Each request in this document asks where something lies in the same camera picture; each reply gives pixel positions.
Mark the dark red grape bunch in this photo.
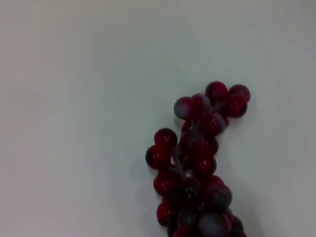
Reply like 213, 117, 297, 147
145, 80, 251, 237

